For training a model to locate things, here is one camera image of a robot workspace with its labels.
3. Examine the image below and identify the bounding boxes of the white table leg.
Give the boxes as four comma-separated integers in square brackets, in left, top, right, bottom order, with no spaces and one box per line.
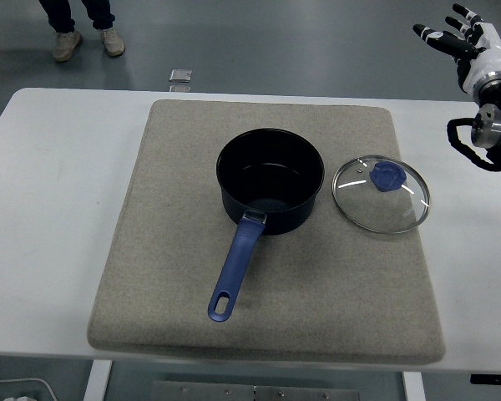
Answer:
[402,370,427,401]
[83,359,114,401]

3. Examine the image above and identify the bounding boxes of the black bar under table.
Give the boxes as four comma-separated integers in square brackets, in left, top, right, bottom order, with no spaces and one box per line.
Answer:
[469,373,501,386]

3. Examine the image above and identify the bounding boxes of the grey metal plate with screws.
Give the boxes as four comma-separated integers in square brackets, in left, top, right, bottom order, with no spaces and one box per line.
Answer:
[150,379,361,401]

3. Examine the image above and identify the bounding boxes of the beige fabric mat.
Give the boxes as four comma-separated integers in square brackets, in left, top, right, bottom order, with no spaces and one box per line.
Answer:
[86,99,446,363]

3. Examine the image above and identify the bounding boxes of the white rounded floor frame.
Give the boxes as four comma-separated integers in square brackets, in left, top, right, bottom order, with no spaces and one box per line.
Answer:
[0,377,56,401]

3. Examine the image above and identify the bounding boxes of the black pot blue handle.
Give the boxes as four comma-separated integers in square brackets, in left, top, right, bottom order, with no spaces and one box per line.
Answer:
[207,127,326,322]

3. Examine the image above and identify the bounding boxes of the person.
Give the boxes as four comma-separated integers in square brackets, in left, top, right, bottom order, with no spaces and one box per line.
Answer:
[38,0,126,63]

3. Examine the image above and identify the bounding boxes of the glass pot lid blue knob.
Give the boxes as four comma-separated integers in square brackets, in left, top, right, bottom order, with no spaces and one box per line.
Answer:
[331,154,432,235]

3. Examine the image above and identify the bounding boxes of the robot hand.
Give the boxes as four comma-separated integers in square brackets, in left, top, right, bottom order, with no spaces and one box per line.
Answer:
[412,3,501,94]

